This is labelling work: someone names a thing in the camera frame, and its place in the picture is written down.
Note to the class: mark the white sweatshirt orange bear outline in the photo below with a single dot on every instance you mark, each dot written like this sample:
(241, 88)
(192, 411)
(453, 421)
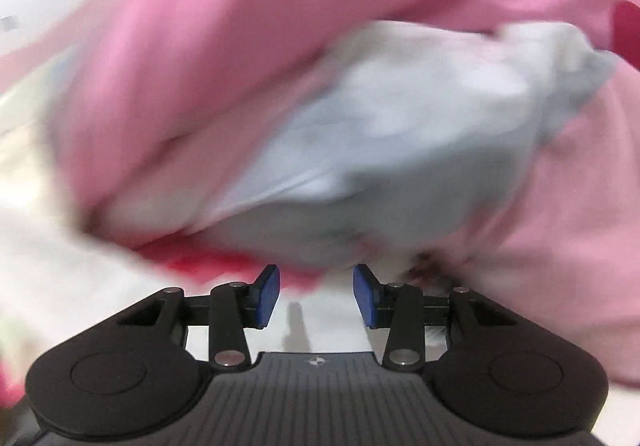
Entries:
(320, 321)

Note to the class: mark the pink patterned quilt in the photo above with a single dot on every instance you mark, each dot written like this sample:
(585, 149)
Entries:
(250, 51)

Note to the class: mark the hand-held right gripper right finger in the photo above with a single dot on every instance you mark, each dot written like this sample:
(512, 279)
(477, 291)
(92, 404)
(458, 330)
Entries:
(364, 298)

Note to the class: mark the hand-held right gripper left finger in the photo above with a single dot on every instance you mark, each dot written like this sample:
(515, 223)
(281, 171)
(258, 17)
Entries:
(267, 298)

